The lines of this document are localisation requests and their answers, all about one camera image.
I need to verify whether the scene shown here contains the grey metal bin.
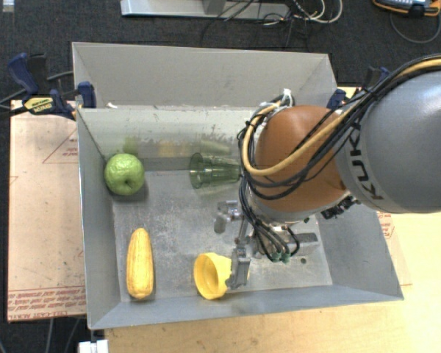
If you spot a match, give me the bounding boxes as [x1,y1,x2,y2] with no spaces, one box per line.
[71,41,405,331]

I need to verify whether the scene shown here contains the yellow corn cob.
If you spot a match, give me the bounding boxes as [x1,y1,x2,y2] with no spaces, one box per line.
[126,227,156,301]

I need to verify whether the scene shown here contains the yellow plastic cup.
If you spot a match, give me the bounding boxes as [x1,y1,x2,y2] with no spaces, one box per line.
[193,252,251,302]

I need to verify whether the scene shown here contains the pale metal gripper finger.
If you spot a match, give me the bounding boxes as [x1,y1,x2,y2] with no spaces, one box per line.
[212,199,244,235]
[227,246,252,290]

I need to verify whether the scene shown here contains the green apple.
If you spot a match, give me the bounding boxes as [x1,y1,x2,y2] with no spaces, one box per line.
[103,153,146,197]

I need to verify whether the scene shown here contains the clear green glass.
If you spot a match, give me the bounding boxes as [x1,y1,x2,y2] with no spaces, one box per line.
[188,151,242,190]

